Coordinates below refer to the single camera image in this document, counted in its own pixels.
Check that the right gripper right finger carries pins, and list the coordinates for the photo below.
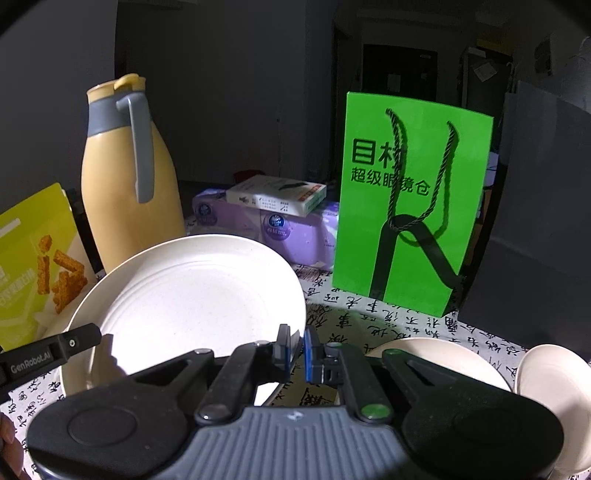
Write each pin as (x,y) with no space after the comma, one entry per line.
(345,368)

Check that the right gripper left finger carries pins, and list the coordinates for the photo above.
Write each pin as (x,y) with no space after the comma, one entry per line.
(234,380)

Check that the large white plate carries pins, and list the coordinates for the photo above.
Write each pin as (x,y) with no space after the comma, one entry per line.
(209,291)

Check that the left human hand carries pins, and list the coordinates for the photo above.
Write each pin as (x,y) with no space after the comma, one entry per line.
(12,451)

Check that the calligraphy print tablecloth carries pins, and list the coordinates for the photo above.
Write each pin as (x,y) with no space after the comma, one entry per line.
(338,315)

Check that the yellow snack box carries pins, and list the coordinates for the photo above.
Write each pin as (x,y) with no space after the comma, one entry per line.
(45,271)

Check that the purple tissue pack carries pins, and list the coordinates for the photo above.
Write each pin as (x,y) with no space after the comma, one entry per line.
(308,240)

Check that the small white carton box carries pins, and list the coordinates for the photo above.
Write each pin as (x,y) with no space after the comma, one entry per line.
(278,195)

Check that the green paper gift bag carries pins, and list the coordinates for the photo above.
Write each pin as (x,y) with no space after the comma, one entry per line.
(413,174)

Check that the yellow thermos jug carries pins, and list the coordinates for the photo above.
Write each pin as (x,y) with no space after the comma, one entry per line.
(128,181)

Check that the dark grey paper bag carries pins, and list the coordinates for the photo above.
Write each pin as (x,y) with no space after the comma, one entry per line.
(533,283)

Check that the white bowl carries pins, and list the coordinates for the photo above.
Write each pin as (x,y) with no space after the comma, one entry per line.
(559,379)

